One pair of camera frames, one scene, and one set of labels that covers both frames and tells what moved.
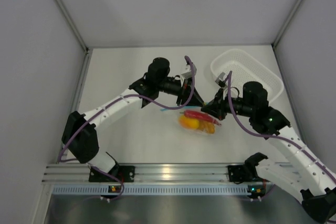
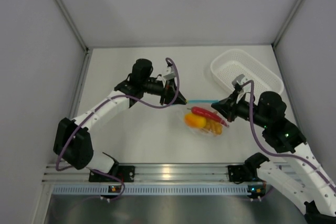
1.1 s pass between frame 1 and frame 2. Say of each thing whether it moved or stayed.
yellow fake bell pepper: moved
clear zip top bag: moved
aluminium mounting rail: stayed
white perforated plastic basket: stayed
